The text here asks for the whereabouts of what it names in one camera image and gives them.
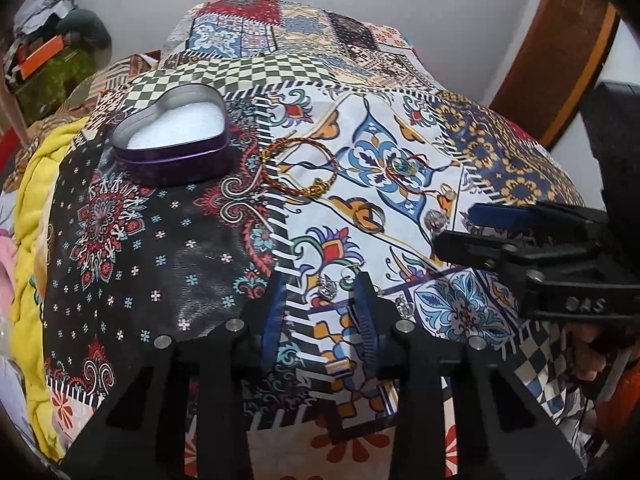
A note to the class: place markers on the pink cloth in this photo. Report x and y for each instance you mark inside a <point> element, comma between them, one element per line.
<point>8,255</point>

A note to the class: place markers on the orange box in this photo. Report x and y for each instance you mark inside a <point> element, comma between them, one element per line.
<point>41,55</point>

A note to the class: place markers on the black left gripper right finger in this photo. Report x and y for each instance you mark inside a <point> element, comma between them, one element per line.
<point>502,432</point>

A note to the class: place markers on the silver round earring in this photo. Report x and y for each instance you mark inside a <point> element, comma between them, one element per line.
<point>435,220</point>

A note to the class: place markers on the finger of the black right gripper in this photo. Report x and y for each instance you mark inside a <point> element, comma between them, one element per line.
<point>488,253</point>
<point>542,215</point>

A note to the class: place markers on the yellow blanket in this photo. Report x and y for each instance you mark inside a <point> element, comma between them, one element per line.
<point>26,342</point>

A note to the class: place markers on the red thread bracelet blue bead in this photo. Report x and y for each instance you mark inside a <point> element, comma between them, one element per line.
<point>412,175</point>

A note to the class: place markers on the dark grey pillow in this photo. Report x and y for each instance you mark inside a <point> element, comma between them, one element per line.
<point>83,28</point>

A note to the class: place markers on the wooden door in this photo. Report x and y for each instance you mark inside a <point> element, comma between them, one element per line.
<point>560,59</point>

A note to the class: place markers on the brown striped blanket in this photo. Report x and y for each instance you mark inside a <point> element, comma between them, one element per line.
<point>85,96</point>

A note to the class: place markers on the right hand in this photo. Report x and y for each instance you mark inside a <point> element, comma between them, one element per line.
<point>588,363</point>

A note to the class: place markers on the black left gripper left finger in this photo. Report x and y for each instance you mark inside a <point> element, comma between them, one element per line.
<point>139,430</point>

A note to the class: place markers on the purple heart-shaped tin box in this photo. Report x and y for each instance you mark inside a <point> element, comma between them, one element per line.
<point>181,138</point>

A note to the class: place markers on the patchwork patterned bedspread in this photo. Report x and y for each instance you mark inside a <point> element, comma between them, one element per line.
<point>317,102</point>

